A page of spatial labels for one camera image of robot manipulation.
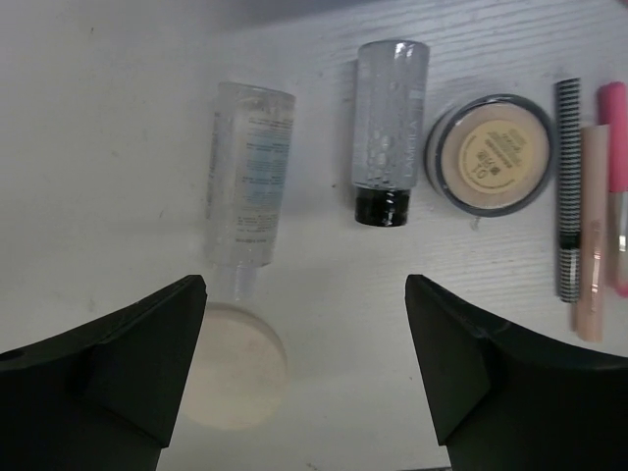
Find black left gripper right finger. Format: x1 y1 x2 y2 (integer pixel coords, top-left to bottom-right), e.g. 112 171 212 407
405 275 627 470

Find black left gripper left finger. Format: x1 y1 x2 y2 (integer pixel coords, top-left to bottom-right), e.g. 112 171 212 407
1 275 207 470

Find round beige powder puff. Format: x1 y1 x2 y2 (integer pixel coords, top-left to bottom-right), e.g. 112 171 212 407
182 304 288 432

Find round powder jar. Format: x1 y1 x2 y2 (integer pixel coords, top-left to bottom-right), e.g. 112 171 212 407
424 93 557 218

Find black white striped mascara tube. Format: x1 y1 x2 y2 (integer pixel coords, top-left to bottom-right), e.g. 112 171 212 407
554 78 582 304

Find clear bottle with black cap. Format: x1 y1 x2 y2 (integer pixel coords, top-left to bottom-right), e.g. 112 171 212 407
351 39 430 228

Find beige concealer tube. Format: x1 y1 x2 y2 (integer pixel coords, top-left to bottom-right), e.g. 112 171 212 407
575 125 609 342

